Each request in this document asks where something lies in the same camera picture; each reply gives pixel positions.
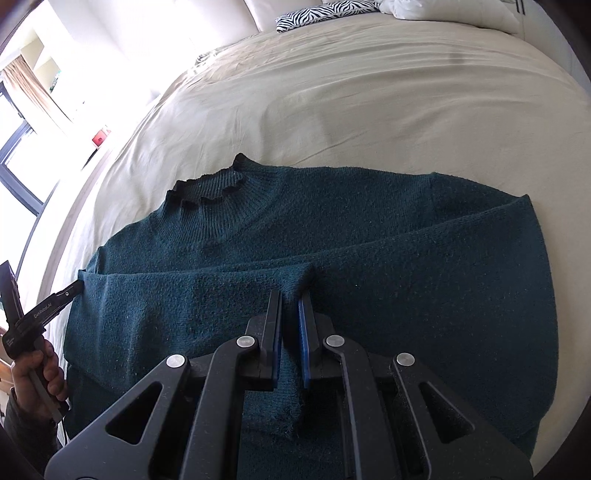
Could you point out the zebra print pillow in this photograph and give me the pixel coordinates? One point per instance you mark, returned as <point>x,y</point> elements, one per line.
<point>326,12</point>

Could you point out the beige curtain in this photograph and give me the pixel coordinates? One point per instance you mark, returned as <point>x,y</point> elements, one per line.
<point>21,77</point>

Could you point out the black framed window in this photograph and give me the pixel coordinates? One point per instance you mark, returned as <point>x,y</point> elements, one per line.
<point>22,197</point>

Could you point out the beige bed with sheet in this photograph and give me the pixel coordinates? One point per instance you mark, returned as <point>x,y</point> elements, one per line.
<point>377,92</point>

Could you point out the red box on sill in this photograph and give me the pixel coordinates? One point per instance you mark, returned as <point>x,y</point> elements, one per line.
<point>99,138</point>

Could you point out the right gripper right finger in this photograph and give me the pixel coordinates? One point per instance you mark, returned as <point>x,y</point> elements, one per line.
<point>398,419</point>

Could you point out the white folded duvet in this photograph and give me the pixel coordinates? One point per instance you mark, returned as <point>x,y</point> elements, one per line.
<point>489,14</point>

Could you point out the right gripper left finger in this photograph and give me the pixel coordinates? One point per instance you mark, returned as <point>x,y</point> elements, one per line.
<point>183,419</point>

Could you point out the left hand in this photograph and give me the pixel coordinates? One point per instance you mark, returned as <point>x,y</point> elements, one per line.
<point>39,382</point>

